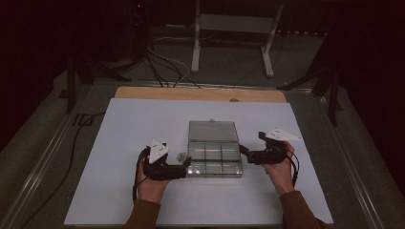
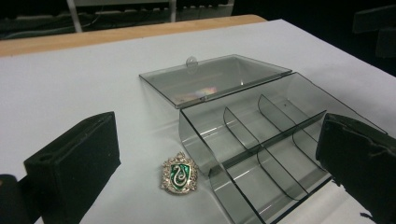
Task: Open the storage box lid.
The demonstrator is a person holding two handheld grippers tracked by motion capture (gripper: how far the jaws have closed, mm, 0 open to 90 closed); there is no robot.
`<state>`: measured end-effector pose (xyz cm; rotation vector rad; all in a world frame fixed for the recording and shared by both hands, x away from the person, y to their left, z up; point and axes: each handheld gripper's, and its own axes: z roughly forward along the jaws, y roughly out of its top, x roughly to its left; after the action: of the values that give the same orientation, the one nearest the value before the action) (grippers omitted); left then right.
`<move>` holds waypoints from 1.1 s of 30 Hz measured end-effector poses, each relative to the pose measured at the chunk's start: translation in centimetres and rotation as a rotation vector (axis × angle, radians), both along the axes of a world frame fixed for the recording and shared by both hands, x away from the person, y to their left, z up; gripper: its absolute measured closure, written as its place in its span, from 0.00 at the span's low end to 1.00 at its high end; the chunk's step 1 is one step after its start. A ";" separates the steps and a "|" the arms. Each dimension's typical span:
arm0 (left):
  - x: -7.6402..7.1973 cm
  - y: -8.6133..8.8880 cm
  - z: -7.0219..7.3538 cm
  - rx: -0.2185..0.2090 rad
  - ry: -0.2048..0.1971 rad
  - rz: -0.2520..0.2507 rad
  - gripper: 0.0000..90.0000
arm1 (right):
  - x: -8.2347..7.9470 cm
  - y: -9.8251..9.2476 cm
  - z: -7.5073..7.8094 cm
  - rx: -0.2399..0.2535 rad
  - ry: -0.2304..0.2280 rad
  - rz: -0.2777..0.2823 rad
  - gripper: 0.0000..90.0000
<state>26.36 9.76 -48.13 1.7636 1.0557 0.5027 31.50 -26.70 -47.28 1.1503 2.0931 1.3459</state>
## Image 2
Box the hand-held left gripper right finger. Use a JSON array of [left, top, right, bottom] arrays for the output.
[[316, 112, 396, 224]]

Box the green silver crest badge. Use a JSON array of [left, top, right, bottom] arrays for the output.
[[160, 151, 200, 196]]

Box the white table sheet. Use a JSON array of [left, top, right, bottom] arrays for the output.
[[0, 19, 396, 224]]

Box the white metal stand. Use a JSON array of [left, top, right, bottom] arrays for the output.
[[65, 0, 177, 34]]

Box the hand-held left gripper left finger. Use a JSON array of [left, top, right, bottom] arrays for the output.
[[23, 111, 121, 224]]

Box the wooden table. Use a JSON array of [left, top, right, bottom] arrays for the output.
[[0, 13, 267, 59]]

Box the clear grey compartment box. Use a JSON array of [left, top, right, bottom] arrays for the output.
[[138, 54, 389, 224]]

